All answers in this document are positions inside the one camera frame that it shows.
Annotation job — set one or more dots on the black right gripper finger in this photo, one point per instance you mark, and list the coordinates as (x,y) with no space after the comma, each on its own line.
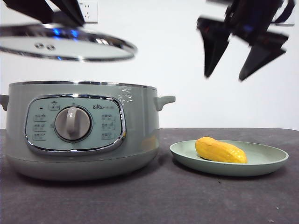
(213,51)
(259,60)

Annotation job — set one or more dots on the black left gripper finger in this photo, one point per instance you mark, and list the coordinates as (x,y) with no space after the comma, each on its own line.
(32,9)
(70,10)

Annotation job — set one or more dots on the glass lid with green knob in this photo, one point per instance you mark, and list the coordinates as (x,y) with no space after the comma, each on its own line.
(81,50)

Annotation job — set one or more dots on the yellow corn cob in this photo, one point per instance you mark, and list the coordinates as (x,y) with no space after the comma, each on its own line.
(219,150)

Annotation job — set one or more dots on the pale green round plate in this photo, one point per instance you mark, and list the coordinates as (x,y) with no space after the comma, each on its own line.
(264,161)

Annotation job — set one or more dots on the pale green electric steamer pot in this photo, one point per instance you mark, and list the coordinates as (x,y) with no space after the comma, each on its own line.
(140,130)

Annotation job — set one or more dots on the grey round steamer dial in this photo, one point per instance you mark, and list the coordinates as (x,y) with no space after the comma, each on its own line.
(73,123)

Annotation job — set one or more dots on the white wall socket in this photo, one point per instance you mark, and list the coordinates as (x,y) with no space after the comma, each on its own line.
(91,14)
(283,22)

